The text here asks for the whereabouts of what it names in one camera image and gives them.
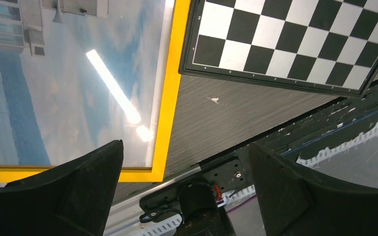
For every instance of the yellow picture frame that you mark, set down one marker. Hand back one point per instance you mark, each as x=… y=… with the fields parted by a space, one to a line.
x=77 y=74

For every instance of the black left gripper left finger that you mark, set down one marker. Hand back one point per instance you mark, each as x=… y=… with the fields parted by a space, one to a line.
x=72 y=199

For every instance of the white slotted cable duct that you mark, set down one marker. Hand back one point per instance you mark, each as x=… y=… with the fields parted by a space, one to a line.
x=232 y=200

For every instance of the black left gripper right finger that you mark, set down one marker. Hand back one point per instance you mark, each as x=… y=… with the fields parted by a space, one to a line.
x=295 y=200

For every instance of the black white chessboard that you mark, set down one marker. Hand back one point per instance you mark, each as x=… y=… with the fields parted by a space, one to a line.
x=323 y=46

